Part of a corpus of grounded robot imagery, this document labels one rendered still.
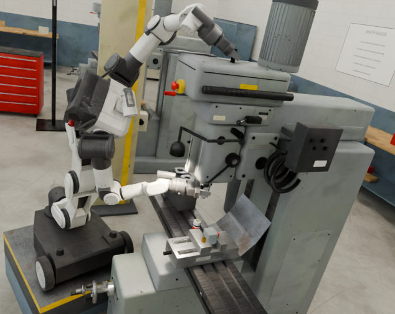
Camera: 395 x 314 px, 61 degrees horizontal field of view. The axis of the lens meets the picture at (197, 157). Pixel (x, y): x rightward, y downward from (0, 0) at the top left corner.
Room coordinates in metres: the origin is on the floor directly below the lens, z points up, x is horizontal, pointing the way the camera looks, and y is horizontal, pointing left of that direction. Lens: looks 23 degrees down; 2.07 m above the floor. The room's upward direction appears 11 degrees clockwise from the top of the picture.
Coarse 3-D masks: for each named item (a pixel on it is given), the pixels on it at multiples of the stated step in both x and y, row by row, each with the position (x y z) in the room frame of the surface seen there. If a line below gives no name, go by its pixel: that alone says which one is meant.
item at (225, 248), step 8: (224, 232) 1.54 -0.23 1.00; (168, 240) 1.38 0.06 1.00; (176, 240) 1.39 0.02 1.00; (184, 240) 1.40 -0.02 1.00; (224, 240) 1.47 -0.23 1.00; (232, 240) 1.48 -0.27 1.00; (168, 248) 1.36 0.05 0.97; (176, 248) 1.33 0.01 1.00; (184, 248) 1.35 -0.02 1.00; (192, 248) 1.36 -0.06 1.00; (216, 248) 1.39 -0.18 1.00; (224, 248) 1.39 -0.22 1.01; (232, 248) 1.42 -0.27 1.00; (176, 256) 1.28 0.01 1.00; (184, 256) 1.29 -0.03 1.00; (192, 256) 1.30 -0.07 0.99; (200, 256) 1.32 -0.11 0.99; (208, 256) 1.35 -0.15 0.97; (216, 256) 1.37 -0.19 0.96; (224, 256) 1.39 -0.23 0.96; (232, 256) 1.42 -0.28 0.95; (176, 264) 1.26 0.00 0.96; (184, 264) 1.29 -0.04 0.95; (192, 264) 1.30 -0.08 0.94; (200, 264) 1.33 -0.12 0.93
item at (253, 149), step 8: (248, 136) 1.51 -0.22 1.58; (256, 136) 1.52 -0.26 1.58; (264, 136) 1.54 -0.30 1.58; (272, 136) 1.56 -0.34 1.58; (248, 144) 1.51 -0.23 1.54; (256, 144) 1.53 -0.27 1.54; (264, 144) 1.55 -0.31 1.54; (240, 152) 1.53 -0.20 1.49; (248, 152) 1.51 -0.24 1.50; (256, 152) 1.53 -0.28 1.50; (264, 152) 1.55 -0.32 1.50; (272, 152) 1.58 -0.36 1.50; (240, 160) 1.51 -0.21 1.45; (248, 160) 1.52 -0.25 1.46; (256, 160) 1.54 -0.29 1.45; (264, 160) 1.55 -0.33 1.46; (240, 168) 1.51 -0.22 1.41; (248, 168) 1.52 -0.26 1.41; (256, 168) 1.54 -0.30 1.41; (240, 176) 1.51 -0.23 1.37; (248, 176) 1.53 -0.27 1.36; (256, 176) 1.55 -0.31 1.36
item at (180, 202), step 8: (176, 168) 1.95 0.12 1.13; (184, 168) 2.00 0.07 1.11; (176, 176) 1.86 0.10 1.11; (184, 176) 1.86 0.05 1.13; (192, 176) 1.88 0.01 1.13; (168, 192) 1.90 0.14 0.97; (176, 200) 1.81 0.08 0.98; (184, 200) 1.79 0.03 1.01; (192, 200) 1.82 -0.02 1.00; (176, 208) 1.79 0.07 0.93; (184, 208) 1.79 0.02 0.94; (192, 208) 1.82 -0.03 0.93
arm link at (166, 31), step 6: (162, 18) 1.68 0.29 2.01; (168, 18) 1.64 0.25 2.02; (174, 18) 1.59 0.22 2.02; (162, 24) 1.67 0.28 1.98; (168, 24) 1.63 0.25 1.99; (174, 24) 1.59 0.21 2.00; (156, 30) 1.66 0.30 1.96; (162, 30) 1.67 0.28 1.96; (168, 30) 1.66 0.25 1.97; (174, 30) 1.64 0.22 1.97; (162, 36) 1.68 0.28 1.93; (168, 36) 1.68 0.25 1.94; (174, 36) 1.70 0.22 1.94; (168, 42) 1.70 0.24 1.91
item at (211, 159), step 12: (204, 132) 1.48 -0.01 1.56; (216, 132) 1.44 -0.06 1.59; (228, 132) 1.47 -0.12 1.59; (204, 144) 1.46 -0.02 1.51; (216, 144) 1.45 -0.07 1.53; (228, 144) 1.48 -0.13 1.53; (204, 156) 1.45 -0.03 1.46; (216, 156) 1.46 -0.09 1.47; (204, 168) 1.44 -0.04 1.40; (216, 168) 1.46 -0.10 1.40; (228, 168) 1.49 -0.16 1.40; (204, 180) 1.44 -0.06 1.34; (216, 180) 1.47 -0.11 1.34; (228, 180) 1.50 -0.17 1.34
